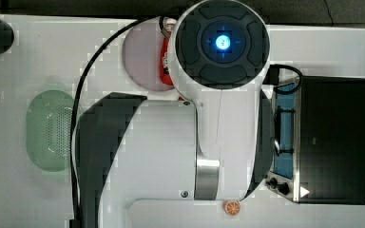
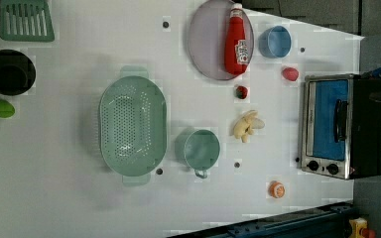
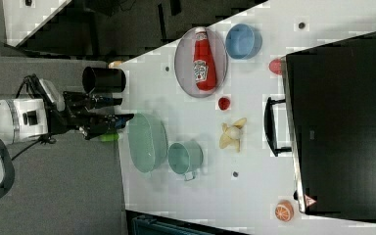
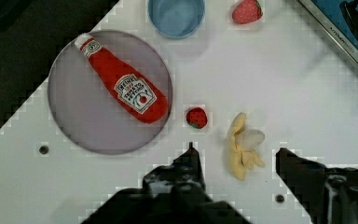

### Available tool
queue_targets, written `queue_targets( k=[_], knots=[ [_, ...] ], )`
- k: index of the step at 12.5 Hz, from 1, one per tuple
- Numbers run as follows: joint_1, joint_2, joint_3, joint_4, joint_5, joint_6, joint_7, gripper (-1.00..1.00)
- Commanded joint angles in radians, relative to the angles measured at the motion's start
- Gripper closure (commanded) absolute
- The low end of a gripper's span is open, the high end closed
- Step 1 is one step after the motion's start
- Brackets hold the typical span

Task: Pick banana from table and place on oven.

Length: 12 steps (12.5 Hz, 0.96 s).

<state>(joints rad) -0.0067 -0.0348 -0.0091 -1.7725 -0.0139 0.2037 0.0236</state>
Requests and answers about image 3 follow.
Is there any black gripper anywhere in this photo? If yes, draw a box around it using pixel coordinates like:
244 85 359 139
47 91 134 137

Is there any peeled toy banana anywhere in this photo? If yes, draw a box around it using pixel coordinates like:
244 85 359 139
219 117 247 153

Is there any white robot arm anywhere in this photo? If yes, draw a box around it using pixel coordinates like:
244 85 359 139
0 91 134 199

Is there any black toaster oven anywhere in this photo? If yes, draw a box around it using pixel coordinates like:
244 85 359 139
264 31 376 223

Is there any green toy lime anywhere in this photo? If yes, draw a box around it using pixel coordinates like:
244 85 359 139
100 133 119 142

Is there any large black cup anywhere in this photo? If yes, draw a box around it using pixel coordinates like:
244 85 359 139
82 67 126 93

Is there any green oval colander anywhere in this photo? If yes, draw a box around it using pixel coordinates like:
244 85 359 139
128 113 168 173

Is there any green mug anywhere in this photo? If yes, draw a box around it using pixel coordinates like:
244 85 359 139
167 140 204 181

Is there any grey round plate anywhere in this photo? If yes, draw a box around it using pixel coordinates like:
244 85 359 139
174 28 227 98

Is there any red ketchup bottle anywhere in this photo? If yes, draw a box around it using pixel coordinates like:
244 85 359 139
193 27 216 91

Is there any red toy strawberry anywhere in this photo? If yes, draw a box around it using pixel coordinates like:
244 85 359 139
218 97 231 111

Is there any blue bowl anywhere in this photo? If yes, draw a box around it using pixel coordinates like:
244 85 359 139
225 23 262 60

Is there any pink toy fruit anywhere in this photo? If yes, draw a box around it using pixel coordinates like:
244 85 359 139
269 58 282 75

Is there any orange slice toy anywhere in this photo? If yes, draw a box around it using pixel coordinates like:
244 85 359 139
275 200 294 222

